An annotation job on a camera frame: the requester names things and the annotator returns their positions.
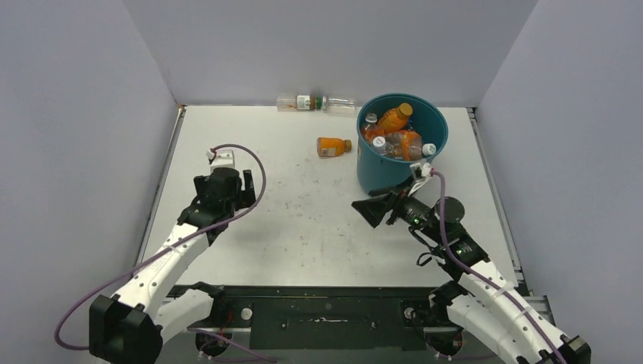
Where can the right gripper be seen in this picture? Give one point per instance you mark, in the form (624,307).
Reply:
(373,209)

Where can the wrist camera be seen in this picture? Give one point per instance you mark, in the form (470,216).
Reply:
(421,172)
(220,158)

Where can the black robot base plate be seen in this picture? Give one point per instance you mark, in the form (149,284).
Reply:
(331,318)

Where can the small orange juice bottle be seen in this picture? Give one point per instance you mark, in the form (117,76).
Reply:
(396,119)
(327,147)

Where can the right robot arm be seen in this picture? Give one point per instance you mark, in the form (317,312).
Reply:
(478,298)

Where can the large orange label bottle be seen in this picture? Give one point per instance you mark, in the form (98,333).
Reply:
(408,145)

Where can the teal plastic bin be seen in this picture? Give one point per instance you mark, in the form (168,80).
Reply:
(374,170)

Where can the clear bottle green label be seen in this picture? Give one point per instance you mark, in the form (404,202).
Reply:
(301,102)

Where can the crushed clear blue bottle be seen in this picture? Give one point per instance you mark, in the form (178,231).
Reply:
(382,146)

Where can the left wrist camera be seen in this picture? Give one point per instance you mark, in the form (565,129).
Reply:
(220,158)

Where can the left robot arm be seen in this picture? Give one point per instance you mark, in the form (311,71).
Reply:
(132,325)

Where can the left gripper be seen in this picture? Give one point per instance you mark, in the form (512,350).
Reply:
(244,198)

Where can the clear bottle at wall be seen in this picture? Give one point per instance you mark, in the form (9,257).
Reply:
(339,105)

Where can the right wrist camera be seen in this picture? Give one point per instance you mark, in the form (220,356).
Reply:
(421,172)

